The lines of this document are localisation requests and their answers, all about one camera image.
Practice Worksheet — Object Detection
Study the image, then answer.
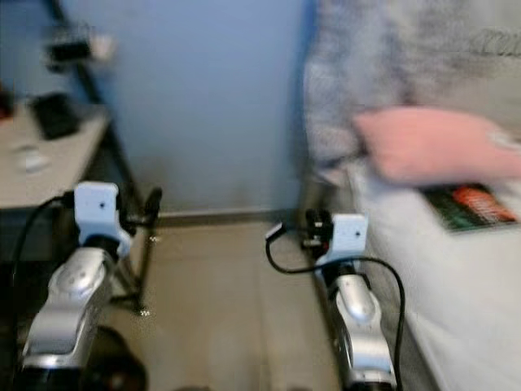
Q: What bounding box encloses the pink pillow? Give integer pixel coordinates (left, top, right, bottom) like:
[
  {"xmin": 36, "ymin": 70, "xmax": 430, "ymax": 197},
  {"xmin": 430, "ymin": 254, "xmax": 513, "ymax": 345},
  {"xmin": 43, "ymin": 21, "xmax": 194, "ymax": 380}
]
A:
[{"xmin": 352, "ymin": 108, "xmax": 521, "ymax": 187}]

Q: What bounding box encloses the dark red green book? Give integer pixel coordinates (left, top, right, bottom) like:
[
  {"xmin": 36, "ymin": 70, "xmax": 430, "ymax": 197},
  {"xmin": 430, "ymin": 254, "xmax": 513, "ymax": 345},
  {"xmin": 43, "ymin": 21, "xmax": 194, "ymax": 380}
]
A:
[{"xmin": 423, "ymin": 183, "xmax": 520, "ymax": 234}]

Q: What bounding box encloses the small white object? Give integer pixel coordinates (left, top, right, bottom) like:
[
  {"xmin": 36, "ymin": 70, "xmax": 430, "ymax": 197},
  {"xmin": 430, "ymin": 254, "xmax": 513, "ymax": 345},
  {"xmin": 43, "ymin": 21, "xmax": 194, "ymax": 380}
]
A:
[{"xmin": 15, "ymin": 145, "xmax": 51, "ymax": 173}]

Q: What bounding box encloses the flat black box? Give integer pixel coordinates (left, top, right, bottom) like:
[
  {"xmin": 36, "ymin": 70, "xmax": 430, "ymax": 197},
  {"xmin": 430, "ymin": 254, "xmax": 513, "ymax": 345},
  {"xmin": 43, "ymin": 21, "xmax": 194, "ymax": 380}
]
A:
[{"xmin": 31, "ymin": 91, "xmax": 84, "ymax": 140}]

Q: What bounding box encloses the white quilted mattress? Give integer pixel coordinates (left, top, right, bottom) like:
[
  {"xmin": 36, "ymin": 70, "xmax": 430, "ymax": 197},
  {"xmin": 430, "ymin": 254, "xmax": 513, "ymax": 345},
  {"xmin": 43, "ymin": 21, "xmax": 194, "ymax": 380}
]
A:
[{"xmin": 317, "ymin": 159, "xmax": 521, "ymax": 391}]

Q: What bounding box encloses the white black clamped device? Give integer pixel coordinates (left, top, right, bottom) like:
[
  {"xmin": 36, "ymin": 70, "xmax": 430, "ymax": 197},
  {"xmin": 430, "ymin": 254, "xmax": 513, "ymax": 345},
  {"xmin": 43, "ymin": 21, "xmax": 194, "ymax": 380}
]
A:
[{"xmin": 45, "ymin": 24, "xmax": 116, "ymax": 72}]

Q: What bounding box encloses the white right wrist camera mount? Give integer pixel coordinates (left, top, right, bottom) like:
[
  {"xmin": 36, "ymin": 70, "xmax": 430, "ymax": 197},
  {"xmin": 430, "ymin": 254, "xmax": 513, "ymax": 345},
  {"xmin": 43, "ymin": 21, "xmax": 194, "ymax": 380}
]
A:
[{"xmin": 316, "ymin": 213, "xmax": 370, "ymax": 268}]

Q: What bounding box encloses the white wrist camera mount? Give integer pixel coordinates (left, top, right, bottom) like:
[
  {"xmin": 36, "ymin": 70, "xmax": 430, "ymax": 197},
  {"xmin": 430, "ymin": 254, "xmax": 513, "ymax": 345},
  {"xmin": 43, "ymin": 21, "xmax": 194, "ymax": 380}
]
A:
[
  {"xmin": 73, "ymin": 181, "xmax": 133, "ymax": 259},
  {"xmin": 316, "ymin": 213, "xmax": 370, "ymax": 268}
]

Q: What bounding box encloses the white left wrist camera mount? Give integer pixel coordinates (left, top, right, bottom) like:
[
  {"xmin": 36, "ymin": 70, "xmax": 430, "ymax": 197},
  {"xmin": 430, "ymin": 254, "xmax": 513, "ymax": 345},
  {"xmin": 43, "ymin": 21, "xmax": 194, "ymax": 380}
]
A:
[{"xmin": 73, "ymin": 181, "xmax": 133, "ymax": 259}]

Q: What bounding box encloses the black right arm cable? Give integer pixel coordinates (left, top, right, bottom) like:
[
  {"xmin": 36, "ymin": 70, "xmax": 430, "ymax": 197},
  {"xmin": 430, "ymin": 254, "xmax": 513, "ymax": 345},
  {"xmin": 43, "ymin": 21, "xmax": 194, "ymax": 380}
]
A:
[{"xmin": 265, "ymin": 222, "xmax": 407, "ymax": 388}]

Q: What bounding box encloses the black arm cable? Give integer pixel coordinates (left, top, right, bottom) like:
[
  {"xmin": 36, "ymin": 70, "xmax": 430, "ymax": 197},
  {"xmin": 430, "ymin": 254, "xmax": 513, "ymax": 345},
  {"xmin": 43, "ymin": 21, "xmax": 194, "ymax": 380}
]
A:
[
  {"xmin": 7, "ymin": 194, "xmax": 78, "ymax": 363},
  {"xmin": 265, "ymin": 222, "xmax": 407, "ymax": 388}
]

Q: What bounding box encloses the grey desk black frame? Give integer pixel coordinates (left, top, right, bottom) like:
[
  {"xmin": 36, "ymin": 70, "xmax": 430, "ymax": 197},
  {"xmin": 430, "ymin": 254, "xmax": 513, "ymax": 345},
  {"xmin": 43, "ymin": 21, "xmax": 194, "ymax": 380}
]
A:
[{"xmin": 0, "ymin": 104, "xmax": 119, "ymax": 263}]

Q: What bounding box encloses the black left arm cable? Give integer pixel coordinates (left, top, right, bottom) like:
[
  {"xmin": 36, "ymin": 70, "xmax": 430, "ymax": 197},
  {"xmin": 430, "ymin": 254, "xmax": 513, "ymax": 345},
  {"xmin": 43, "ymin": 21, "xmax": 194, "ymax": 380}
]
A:
[{"xmin": 7, "ymin": 194, "xmax": 78, "ymax": 363}]

